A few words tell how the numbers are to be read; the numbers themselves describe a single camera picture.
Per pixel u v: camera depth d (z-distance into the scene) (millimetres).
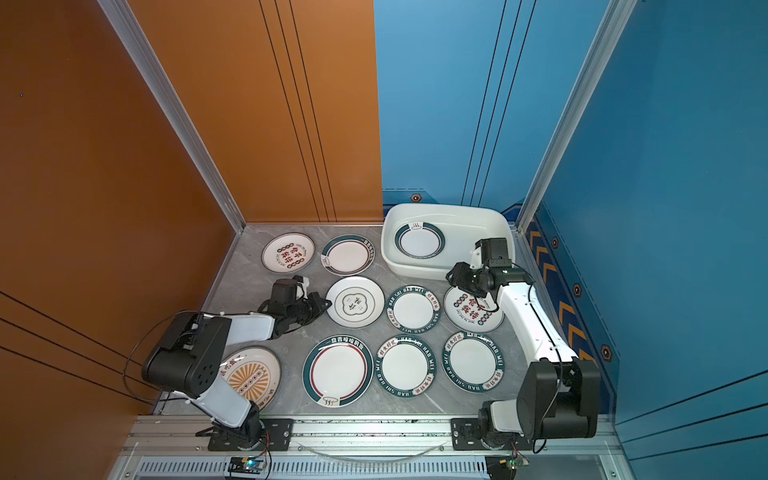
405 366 842
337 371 835
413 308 984
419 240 1136
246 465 708
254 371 831
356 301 966
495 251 656
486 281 600
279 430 739
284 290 757
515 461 696
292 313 807
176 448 727
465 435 725
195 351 475
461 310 943
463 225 1160
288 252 1118
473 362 851
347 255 1091
